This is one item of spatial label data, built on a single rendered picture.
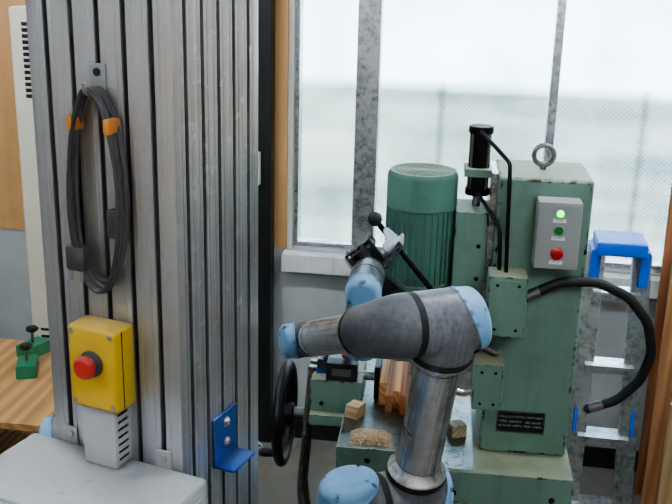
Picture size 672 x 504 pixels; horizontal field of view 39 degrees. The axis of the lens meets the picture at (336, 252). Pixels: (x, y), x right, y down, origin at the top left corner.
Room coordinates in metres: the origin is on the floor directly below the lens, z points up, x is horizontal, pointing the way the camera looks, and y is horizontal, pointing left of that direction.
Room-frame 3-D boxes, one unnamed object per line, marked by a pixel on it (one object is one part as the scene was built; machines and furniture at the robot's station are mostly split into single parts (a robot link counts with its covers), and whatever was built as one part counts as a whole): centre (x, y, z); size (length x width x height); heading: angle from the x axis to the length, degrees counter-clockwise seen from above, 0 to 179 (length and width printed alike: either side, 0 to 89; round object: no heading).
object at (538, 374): (2.26, -0.50, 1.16); 0.22 x 0.22 x 0.72; 84
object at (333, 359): (2.28, -0.01, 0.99); 0.13 x 0.11 x 0.06; 174
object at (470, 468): (2.28, -0.33, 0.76); 0.57 x 0.45 x 0.09; 84
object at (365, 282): (1.88, -0.06, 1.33); 0.11 x 0.08 x 0.09; 174
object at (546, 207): (2.12, -0.51, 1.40); 0.10 x 0.06 x 0.16; 84
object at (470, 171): (2.28, -0.35, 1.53); 0.08 x 0.08 x 0.17; 84
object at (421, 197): (2.29, -0.21, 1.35); 0.18 x 0.18 x 0.31
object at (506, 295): (2.12, -0.41, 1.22); 0.09 x 0.08 x 0.15; 84
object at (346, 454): (2.28, -0.10, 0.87); 0.61 x 0.30 x 0.06; 174
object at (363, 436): (2.03, -0.09, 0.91); 0.10 x 0.07 x 0.02; 84
